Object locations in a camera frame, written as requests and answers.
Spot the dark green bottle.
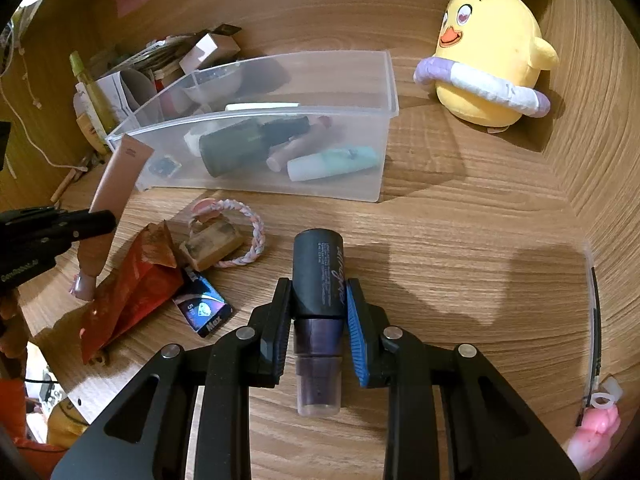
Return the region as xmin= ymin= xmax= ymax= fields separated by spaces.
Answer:
xmin=198 ymin=116 xmax=310 ymax=178

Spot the pink lipstick tube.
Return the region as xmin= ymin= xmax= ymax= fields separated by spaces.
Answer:
xmin=266 ymin=116 xmax=333 ymax=172

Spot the white folded paper box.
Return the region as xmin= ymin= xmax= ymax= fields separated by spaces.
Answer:
xmin=96 ymin=70 xmax=156 ymax=122

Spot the pink toy figure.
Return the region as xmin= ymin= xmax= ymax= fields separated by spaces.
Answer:
xmin=564 ymin=376 xmax=624 ymax=474

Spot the mint white tube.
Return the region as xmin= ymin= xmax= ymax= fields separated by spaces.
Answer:
xmin=286 ymin=146 xmax=381 ymax=182

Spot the left hand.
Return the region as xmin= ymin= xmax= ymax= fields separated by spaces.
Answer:
xmin=0 ymin=290 xmax=30 ymax=379

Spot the clear plastic storage bin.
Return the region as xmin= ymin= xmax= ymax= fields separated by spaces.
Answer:
xmin=107 ymin=50 xmax=399 ymax=202

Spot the wooden block with braided ring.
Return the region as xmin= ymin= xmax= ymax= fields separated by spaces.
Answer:
xmin=179 ymin=198 xmax=266 ymax=272

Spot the small white carton box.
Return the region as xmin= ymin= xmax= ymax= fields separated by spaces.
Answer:
xmin=179 ymin=32 xmax=241 ymax=74

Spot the pink cosmetic tube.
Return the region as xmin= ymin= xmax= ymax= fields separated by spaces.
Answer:
xmin=72 ymin=134 xmax=154 ymax=301

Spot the white cable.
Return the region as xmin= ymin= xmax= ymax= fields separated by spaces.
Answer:
xmin=0 ymin=74 xmax=91 ymax=174

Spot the dark purple cosmetic bottle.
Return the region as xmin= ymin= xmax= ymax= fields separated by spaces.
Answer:
xmin=292 ymin=229 xmax=346 ymax=417

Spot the yellow chick plush toy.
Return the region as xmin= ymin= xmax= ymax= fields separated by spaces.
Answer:
xmin=413 ymin=0 xmax=559 ymax=133

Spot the red paper packet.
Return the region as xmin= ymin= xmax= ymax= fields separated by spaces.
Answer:
xmin=79 ymin=222 xmax=183 ymax=364

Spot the yellow green spray bottle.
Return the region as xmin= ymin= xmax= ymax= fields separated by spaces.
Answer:
xmin=70 ymin=51 xmax=118 ymax=133

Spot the small blue black card pack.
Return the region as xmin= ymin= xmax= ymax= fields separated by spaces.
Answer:
xmin=172 ymin=266 xmax=233 ymax=338

